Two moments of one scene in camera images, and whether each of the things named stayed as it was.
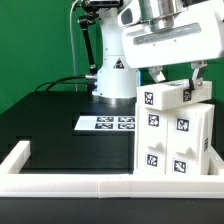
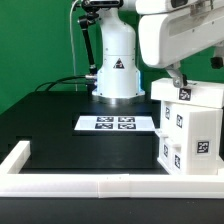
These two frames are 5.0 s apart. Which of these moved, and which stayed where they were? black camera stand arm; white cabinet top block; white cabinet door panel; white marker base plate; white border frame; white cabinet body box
Moved: white cabinet door panel; white cabinet body box; white cabinet top block
Stayed: white border frame; white marker base plate; black camera stand arm
